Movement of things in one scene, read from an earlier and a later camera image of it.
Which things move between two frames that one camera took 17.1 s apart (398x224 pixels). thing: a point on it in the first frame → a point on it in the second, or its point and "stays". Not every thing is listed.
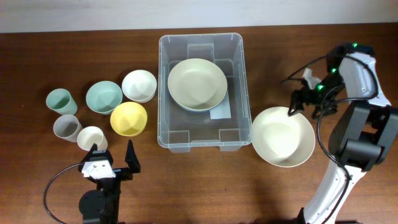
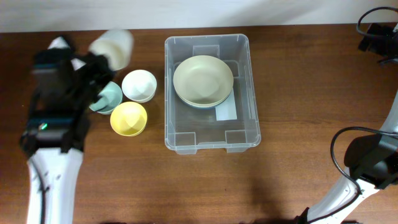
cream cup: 89,135 → 116,45
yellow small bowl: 129,119 stays
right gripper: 296,96 → 377,46
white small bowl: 139,86 stays
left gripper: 132,162 → 104,71
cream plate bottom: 281,140 → 204,105
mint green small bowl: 104,96 stays
